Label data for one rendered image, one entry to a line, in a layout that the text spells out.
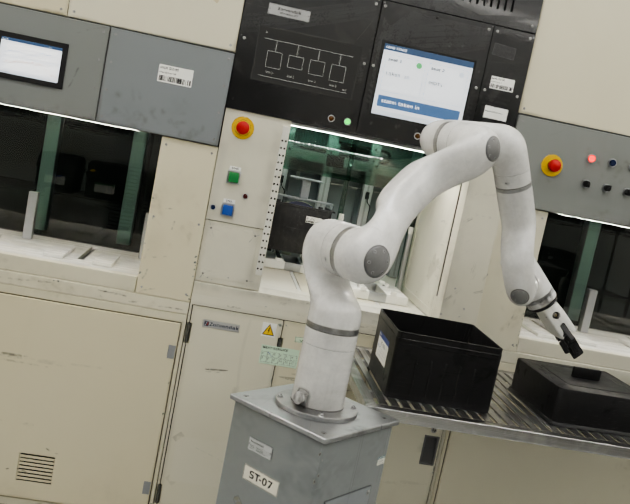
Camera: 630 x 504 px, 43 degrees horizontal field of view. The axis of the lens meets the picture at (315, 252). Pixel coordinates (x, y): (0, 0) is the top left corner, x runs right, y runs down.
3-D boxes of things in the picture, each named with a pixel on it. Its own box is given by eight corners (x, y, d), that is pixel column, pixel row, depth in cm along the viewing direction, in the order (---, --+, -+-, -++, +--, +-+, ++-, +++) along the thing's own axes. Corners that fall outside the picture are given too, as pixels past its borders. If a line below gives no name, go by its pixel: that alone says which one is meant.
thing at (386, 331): (367, 365, 229) (379, 307, 227) (460, 381, 232) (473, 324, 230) (384, 397, 202) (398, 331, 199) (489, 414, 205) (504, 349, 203)
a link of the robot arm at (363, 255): (328, 282, 184) (372, 301, 171) (304, 244, 178) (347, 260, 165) (468, 148, 199) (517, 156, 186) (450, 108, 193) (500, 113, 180)
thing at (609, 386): (550, 425, 206) (562, 377, 204) (506, 388, 234) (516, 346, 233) (654, 441, 211) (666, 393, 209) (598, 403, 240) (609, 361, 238)
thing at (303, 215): (261, 257, 299) (277, 173, 295) (259, 249, 319) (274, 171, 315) (325, 269, 302) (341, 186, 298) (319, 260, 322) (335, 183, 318)
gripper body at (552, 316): (561, 295, 211) (581, 329, 213) (544, 288, 221) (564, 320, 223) (537, 312, 211) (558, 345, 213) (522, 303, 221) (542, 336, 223)
